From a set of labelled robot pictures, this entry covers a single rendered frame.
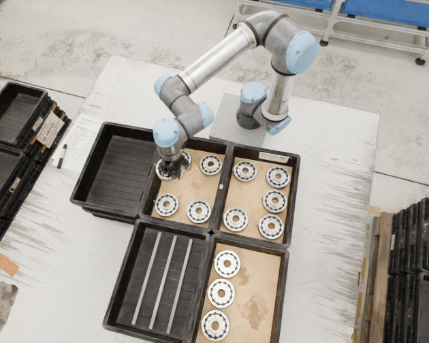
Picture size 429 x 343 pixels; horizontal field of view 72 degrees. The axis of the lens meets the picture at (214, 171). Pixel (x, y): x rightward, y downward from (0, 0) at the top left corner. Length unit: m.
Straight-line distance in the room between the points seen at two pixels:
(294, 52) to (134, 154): 0.85
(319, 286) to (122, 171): 1.00
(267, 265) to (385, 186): 1.44
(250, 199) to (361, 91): 1.80
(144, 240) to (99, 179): 0.37
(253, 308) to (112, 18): 3.00
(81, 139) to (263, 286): 1.18
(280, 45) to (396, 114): 1.94
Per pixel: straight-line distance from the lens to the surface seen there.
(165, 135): 0.84
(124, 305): 1.29
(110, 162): 1.46
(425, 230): 1.88
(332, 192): 1.52
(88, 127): 1.77
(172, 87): 0.96
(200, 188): 1.31
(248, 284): 1.23
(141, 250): 1.29
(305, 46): 0.98
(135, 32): 3.27
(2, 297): 1.66
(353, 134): 1.70
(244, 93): 1.36
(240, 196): 1.29
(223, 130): 1.52
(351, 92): 2.81
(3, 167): 2.35
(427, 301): 1.95
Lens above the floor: 2.05
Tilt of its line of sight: 66 degrees down
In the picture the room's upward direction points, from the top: 6 degrees counter-clockwise
